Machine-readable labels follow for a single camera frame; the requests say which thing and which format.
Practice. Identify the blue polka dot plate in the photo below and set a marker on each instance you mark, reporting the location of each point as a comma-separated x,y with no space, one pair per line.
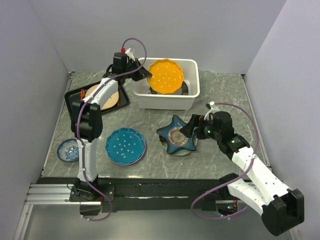
125,146

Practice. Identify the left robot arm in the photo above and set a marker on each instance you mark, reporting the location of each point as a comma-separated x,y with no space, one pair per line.
86,117

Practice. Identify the beige bird plate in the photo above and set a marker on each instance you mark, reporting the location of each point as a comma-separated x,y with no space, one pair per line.
111,102

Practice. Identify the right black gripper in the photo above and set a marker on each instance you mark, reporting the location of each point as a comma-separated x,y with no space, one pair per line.
198,120

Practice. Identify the white plastic bin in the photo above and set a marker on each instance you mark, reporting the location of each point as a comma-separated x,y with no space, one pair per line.
170,102

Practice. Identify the yellow polka dot plate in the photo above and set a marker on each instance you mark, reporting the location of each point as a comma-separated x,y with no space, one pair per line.
167,76

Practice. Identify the black plastic tray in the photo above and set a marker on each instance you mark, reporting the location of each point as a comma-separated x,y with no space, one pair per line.
75,96

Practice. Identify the blue white patterned bowl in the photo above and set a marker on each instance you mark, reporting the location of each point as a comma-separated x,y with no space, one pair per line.
68,151

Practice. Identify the blue star shaped dish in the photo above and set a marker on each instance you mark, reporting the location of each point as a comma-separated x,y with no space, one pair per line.
177,136

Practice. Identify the purple plastic plate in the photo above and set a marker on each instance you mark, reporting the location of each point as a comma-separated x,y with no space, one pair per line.
126,159

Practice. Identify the orange plastic fork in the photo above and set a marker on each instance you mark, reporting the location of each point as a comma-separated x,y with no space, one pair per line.
82,94

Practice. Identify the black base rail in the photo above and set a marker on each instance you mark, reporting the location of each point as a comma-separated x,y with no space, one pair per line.
142,194

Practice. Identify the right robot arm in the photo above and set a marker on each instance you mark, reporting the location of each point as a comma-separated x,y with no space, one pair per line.
280,207

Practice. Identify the brown rimmed beige plate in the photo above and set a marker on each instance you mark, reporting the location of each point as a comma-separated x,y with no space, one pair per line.
183,90

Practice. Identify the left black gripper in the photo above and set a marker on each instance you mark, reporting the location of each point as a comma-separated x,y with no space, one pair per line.
142,73

